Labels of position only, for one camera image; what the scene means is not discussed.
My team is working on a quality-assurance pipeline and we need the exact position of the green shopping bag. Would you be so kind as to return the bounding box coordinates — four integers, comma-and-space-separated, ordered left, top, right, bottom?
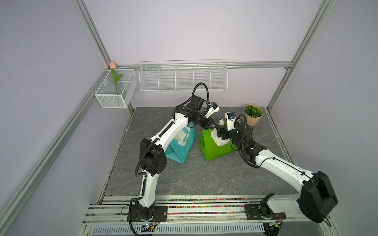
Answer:
198, 129, 234, 161

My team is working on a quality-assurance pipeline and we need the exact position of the teal shopping bag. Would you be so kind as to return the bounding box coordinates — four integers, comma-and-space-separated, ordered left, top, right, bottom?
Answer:
165, 126, 197, 164

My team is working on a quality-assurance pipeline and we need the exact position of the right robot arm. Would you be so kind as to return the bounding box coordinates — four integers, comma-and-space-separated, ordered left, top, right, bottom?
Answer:
215, 112, 338, 223

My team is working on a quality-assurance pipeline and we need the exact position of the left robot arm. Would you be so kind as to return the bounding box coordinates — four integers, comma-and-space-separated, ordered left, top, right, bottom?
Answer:
129, 82, 219, 220

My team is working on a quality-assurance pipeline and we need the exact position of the beige plant pot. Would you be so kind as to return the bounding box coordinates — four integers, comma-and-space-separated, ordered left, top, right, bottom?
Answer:
244, 113, 262, 127

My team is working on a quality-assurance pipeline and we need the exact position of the green potted plant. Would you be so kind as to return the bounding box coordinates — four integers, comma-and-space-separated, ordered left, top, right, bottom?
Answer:
244, 105, 263, 118

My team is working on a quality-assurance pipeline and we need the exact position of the white mesh box basket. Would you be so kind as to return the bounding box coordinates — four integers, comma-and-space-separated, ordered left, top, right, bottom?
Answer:
94, 69, 138, 109

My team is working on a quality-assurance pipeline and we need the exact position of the artificial pink tulip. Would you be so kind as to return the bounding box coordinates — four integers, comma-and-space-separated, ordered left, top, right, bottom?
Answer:
109, 62, 123, 94

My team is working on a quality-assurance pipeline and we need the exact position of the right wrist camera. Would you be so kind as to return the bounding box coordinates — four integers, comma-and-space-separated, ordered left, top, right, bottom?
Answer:
225, 112, 237, 131

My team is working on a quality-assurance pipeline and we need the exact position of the white wire wall basket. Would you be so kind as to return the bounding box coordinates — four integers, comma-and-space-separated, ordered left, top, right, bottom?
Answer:
139, 60, 228, 93

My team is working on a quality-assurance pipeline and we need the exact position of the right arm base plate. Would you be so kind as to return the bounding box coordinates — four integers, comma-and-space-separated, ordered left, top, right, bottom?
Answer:
243, 204, 286, 220

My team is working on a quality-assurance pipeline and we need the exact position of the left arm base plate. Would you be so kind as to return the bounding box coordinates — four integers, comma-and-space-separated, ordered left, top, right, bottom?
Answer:
127, 205, 168, 223

